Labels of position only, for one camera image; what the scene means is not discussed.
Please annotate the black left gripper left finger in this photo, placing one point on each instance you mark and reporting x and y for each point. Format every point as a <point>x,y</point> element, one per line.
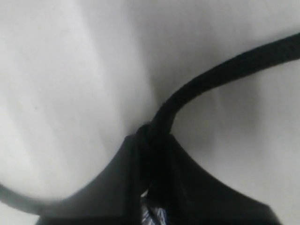
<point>112,198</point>

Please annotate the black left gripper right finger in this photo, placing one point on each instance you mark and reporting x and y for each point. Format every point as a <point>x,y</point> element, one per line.
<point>192,196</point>

